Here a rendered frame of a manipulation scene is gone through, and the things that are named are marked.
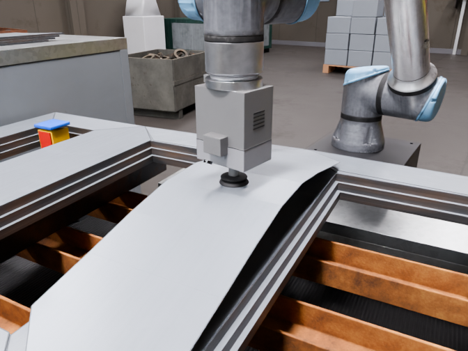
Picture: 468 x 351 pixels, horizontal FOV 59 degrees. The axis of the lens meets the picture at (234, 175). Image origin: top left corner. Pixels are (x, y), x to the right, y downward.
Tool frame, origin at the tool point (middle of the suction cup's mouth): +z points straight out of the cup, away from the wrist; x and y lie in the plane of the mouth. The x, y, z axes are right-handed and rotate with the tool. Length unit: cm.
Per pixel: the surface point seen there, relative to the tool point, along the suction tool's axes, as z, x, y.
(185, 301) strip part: 2.2, -19.9, 10.0
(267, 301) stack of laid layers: 8.2, -8.8, 12.3
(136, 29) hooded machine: 28, 542, -708
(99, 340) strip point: 3.5, -27.5, 6.3
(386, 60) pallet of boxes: 65, 666, -212
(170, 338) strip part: 3.0, -23.6, 11.7
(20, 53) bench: -12, 12, -85
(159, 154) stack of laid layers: 8.1, 17.5, -37.1
